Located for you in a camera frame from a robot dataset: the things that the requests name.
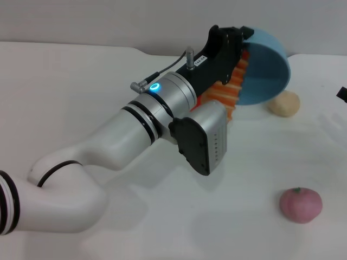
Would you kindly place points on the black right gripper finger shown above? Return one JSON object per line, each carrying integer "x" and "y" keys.
{"x": 343, "y": 94}

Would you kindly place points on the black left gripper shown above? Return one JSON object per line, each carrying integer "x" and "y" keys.
{"x": 217, "y": 59}

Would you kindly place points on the blue bowl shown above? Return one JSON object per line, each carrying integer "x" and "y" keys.
{"x": 265, "y": 70}

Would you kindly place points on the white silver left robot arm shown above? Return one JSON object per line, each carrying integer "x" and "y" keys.
{"x": 108, "y": 143}

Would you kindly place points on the round beige bun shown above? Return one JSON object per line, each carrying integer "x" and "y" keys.
{"x": 284, "y": 104}

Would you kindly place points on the pink peach toy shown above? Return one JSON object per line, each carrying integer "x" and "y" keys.
{"x": 301, "y": 205}

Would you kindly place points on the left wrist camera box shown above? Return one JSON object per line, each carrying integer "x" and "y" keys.
{"x": 200, "y": 140}

